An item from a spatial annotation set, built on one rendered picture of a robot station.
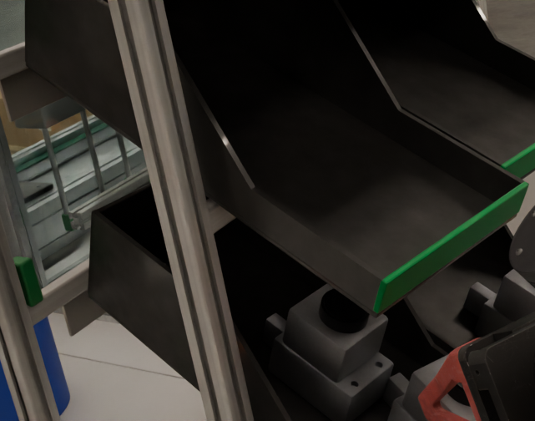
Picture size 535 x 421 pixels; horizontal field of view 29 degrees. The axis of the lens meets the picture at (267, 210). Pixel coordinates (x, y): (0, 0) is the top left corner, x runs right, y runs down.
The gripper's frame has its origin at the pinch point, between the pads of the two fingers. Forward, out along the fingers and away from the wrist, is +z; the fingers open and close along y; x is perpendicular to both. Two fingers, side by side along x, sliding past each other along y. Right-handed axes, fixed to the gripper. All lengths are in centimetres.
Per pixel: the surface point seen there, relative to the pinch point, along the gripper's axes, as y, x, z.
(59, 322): -19, -14, 119
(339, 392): 4.6, -2.1, 5.1
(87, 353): -17, -8, 106
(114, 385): -16, -2, 95
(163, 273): 11.0, -12.4, 8.7
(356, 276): 8.4, -8.6, -6.4
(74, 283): 12.2, -14.2, 20.3
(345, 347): 4.5, -4.6, 3.0
